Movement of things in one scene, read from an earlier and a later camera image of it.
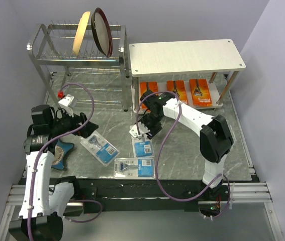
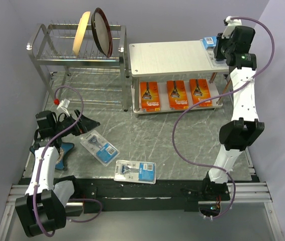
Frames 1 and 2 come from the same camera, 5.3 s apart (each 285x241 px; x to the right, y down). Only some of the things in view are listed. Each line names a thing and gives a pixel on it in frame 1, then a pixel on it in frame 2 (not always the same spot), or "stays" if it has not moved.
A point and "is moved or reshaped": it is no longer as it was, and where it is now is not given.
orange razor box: [145, 86] stays
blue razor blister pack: [100, 148] stays
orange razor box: [200, 93] stays
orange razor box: [178, 87] stays
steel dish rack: [90, 77] stays
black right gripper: [153, 131] to [217, 55]
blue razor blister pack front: [134, 168] is moved or reshaped
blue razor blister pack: [143, 147] to [209, 43]
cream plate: [80, 32] stays
